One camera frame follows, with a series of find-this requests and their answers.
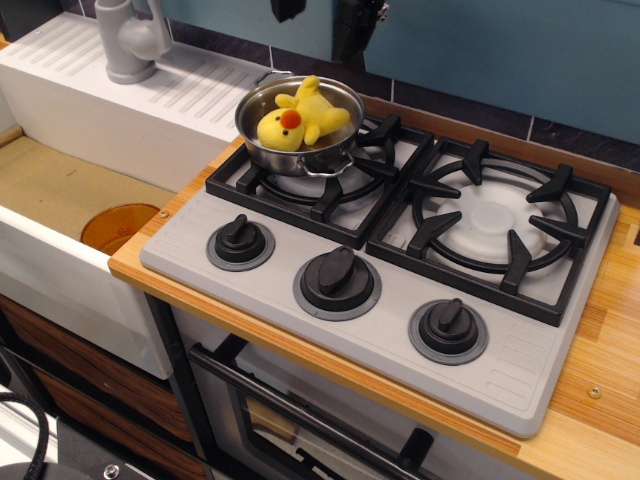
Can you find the teal wall cabinet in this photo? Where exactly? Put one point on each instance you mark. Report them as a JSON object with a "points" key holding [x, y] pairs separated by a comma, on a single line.
{"points": [[571, 62]]}

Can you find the black left burner grate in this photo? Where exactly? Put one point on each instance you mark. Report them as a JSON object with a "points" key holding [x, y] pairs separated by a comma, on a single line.
{"points": [[344, 208]]}

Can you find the black right burner grate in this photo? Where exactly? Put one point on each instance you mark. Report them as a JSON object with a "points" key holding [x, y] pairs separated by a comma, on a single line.
{"points": [[520, 236]]}

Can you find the black burner grate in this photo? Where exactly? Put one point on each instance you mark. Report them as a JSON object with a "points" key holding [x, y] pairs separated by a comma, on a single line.
{"points": [[520, 236], [344, 208]]}

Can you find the black right stove knob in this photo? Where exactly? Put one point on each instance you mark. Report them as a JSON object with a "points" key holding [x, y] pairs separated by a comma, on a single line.
{"points": [[448, 332]]}

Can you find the white toy sink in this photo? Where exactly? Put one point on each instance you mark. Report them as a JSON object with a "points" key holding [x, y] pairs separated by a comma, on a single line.
{"points": [[75, 144]]}

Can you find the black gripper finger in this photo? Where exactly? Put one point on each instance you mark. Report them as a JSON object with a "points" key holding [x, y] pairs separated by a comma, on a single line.
{"points": [[284, 10], [353, 26]]}

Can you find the black middle stove knob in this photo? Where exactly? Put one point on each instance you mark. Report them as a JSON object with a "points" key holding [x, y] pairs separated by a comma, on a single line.
{"points": [[337, 286]]}

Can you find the oven door with handle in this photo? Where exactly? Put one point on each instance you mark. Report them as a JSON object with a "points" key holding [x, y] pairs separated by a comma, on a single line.
{"points": [[289, 423]]}

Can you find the grey toy stove top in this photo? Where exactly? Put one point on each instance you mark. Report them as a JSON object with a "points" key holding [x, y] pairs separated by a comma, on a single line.
{"points": [[509, 385]]}

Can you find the black left stove knob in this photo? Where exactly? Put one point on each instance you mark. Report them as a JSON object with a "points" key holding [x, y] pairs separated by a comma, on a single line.
{"points": [[240, 245]]}

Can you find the stainless steel pan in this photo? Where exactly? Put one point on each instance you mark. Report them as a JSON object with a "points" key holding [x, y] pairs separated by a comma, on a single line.
{"points": [[329, 157]]}

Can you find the black stove knob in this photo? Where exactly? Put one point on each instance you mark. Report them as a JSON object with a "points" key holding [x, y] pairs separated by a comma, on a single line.
{"points": [[240, 245], [448, 332], [337, 286]]}

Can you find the grey toy faucet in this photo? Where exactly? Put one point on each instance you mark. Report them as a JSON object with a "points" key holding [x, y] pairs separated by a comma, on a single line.
{"points": [[132, 45]]}

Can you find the wooden drawer cabinet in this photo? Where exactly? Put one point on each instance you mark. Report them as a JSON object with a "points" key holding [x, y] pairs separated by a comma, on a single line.
{"points": [[121, 404]]}

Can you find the yellow stuffed duck toy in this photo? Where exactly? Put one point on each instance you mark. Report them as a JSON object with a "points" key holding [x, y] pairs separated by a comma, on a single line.
{"points": [[301, 119]]}

